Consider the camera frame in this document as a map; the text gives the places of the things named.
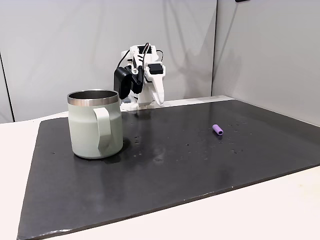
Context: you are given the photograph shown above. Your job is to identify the pale green steel mug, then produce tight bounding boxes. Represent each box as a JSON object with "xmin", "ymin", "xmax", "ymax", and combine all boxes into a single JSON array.
[{"xmin": 66, "ymin": 89, "xmax": 124, "ymax": 160}]

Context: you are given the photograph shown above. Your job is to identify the black oval camera box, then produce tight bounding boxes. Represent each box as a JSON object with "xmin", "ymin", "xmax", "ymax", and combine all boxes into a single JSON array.
[{"xmin": 113, "ymin": 66, "xmax": 133, "ymax": 100}]

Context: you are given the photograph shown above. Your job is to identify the purple pen grip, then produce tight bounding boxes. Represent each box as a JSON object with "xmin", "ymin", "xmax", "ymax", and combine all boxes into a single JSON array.
[{"xmin": 212, "ymin": 124, "xmax": 225, "ymax": 137}]

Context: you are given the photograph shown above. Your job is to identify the black table mat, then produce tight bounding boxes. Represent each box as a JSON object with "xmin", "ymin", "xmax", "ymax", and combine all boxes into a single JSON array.
[{"xmin": 16, "ymin": 99, "xmax": 320, "ymax": 240}]

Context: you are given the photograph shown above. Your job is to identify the black camera cable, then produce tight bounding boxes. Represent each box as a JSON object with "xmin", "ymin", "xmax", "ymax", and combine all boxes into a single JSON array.
[{"xmin": 116, "ymin": 48, "xmax": 131, "ymax": 69}]

